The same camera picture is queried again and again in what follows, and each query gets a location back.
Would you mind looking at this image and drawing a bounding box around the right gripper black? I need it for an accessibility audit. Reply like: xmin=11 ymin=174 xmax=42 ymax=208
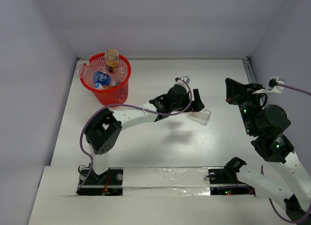
xmin=225 ymin=77 xmax=265 ymax=134

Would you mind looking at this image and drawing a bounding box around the clear bottle with red cap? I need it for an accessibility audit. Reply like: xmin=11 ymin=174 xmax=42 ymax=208
xmin=187 ymin=109 xmax=211 ymax=125

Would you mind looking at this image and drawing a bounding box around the clear ribbed plastic bottle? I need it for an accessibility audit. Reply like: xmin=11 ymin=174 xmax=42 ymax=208
xmin=115 ymin=67 xmax=128 ymax=82

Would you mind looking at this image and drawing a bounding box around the small orange juice bottle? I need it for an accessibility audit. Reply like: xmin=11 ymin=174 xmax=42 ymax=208
xmin=101 ymin=86 xmax=115 ymax=91

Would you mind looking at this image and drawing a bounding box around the orange bottle with blue label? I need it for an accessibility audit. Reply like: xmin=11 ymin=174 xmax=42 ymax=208
xmin=104 ymin=49 xmax=119 ymax=73

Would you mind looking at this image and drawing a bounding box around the clear bottle blue label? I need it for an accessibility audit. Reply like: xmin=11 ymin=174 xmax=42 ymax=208
xmin=94 ymin=82 xmax=121 ymax=90
xmin=76 ymin=64 xmax=116 ymax=88

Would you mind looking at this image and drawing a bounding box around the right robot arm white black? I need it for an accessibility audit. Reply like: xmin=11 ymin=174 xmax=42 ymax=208
xmin=224 ymin=77 xmax=311 ymax=225

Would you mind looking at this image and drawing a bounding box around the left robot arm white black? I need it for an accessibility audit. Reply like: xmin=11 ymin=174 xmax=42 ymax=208
xmin=79 ymin=85 xmax=205 ymax=184

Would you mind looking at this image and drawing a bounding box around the red plastic mesh bin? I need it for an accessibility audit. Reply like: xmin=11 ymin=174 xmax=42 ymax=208
xmin=81 ymin=53 xmax=131 ymax=105

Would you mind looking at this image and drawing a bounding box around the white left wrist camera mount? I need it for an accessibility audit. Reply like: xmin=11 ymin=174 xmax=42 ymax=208
xmin=175 ymin=76 xmax=190 ymax=86

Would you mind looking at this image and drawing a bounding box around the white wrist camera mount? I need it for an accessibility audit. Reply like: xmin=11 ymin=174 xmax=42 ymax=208
xmin=253 ymin=76 xmax=285 ymax=94
xmin=175 ymin=76 xmax=190 ymax=86

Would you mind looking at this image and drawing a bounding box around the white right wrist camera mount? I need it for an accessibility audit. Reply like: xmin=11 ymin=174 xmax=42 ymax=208
xmin=253 ymin=76 xmax=285 ymax=94

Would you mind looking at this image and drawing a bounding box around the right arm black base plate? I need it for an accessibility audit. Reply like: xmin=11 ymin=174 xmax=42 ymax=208
xmin=205 ymin=168 xmax=256 ymax=196

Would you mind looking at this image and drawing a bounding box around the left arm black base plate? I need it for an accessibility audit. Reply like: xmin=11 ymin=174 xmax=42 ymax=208
xmin=77 ymin=168 xmax=123 ymax=196

